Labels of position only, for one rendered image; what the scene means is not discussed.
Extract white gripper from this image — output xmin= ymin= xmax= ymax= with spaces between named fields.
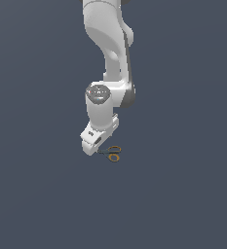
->
xmin=79 ymin=114 xmax=120 ymax=157

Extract orange handled scissors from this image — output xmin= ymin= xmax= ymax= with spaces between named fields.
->
xmin=97 ymin=145 xmax=123 ymax=163

